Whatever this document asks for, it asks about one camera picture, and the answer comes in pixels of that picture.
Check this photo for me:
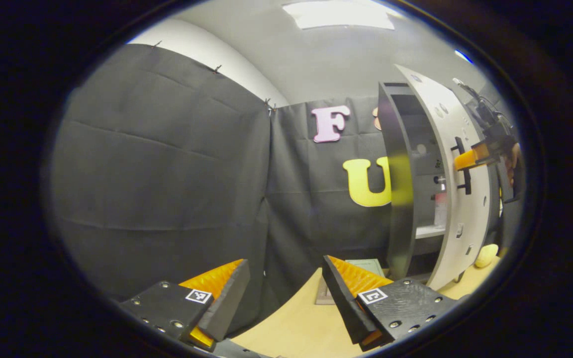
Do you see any black backdrop cloth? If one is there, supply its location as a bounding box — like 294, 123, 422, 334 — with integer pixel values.
48, 44, 523, 339

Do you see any green notebook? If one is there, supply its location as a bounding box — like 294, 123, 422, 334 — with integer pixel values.
345, 259, 385, 278

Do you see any brown book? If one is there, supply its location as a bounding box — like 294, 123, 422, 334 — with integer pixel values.
315, 276, 337, 305

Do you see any yellow bun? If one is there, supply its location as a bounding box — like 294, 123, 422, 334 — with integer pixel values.
475, 244, 499, 269

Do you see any white cabinet shelf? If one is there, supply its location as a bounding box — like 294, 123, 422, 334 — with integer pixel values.
415, 225, 447, 239

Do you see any dark grey cabinet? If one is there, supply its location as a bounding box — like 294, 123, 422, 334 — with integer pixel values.
377, 81, 449, 281

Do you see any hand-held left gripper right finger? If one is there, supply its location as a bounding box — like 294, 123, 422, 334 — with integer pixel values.
322, 255, 460, 353

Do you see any light grey cabinet door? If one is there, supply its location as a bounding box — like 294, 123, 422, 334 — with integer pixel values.
395, 64, 495, 291

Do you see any black door handle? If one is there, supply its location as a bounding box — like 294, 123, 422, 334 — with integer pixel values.
451, 137, 472, 195

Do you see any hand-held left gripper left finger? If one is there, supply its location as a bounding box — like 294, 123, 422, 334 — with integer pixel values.
119, 259, 251, 353

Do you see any large ceiling light panel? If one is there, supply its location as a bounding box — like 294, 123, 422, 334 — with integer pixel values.
282, 0, 396, 30

